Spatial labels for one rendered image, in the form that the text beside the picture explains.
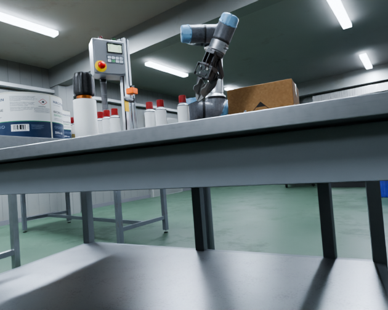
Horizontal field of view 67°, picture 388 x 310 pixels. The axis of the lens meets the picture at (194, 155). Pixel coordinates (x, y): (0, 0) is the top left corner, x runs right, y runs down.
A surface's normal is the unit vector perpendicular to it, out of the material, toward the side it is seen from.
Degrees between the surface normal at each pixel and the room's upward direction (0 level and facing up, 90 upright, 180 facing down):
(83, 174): 90
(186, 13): 90
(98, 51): 90
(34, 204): 90
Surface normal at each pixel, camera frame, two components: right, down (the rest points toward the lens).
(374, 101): -0.44, 0.00
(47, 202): 0.80, -0.08
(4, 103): -0.15, -0.02
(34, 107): 0.59, -0.07
